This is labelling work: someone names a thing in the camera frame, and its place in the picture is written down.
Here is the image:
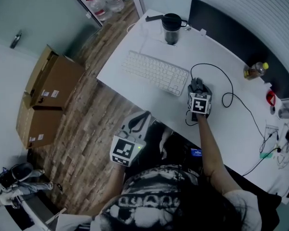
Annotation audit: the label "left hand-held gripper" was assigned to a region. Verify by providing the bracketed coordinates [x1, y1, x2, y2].
[110, 111, 151, 167]

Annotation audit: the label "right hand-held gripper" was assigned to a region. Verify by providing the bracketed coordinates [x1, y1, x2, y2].
[187, 83, 212, 119]

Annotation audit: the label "person's left forearm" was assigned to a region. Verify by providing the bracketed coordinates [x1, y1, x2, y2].
[112, 164, 126, 197]

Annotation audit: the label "person's right forearm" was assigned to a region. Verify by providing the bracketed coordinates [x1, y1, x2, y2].
[196, 114, 243, 197]

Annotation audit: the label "person's legs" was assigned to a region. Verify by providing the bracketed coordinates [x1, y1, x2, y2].
[125, 121, 203, 173]

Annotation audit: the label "white keyboard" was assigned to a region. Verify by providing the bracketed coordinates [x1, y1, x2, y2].
[121, 50, 190, 97]

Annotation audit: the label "yellow capped tea bottle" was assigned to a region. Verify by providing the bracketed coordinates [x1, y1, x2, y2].
[243, 62, 270, 81]

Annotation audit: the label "black lidded shaker bottle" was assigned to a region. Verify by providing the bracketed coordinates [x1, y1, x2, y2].
[161, 13, 188, 45]

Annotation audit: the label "small red object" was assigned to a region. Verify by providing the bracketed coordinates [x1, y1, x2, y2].
[266, 89, 277, 107]

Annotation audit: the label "person's patterned white shirt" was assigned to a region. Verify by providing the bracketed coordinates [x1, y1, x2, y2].
[55, 165, 262, 231]

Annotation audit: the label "small black remote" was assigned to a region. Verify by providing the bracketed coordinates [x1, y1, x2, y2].
[145, 14, 164, 23]

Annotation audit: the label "brown cardboard box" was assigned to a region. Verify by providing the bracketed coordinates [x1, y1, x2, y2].
[25, 44, 85, 110]
[16, 91, 65, 150]

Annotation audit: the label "white window blinds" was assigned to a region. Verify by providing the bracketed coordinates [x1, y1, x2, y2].
[139, 0, 289, 64]

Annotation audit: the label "black power cable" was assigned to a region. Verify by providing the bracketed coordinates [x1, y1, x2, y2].
[242, 147, 282, 177]

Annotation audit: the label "white metal frame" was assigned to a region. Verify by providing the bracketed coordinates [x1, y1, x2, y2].
[19, 193, 66, 231]

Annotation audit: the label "metal door handle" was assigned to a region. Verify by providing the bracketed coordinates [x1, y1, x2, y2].
[9, 29, 23, 49]

